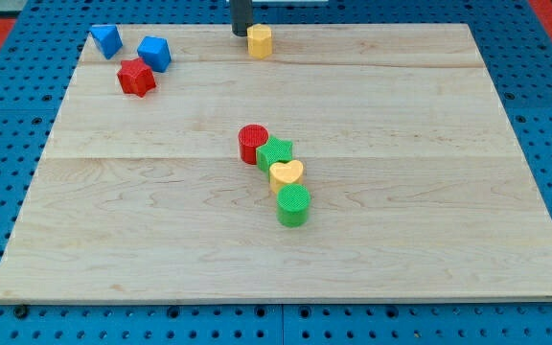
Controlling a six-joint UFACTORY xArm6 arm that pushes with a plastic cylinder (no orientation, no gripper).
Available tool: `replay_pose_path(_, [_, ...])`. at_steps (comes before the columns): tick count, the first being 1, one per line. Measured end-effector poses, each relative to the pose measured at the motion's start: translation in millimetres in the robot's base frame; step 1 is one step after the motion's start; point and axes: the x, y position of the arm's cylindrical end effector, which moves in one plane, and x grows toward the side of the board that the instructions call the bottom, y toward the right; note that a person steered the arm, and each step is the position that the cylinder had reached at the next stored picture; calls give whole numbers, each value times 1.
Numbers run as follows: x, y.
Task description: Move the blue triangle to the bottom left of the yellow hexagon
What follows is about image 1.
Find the red cylinder block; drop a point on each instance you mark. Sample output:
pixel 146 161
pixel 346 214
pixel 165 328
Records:
pixel 250 137

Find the blue cube block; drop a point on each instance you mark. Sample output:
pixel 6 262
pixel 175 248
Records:
pixel 155 52

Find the yellow heart block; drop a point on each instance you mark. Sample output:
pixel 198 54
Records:
pixel 282 174

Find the red star block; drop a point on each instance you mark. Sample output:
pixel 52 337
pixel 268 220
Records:
pixel 136 77

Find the light wooden board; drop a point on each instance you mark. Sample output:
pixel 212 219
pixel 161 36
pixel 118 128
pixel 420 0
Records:
pixel 419 190

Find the green star block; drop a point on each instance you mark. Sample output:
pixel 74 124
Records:
pixel 274 150

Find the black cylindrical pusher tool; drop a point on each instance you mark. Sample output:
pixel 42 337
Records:
pixel 241 12

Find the green cylinder block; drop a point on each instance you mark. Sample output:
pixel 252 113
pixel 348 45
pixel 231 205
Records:
pixel 293 203

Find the blue triangle block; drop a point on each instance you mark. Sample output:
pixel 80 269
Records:
pixel 107 39

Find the yellow hexagon block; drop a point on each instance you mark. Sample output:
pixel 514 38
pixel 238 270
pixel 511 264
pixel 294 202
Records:
pixel 259 41

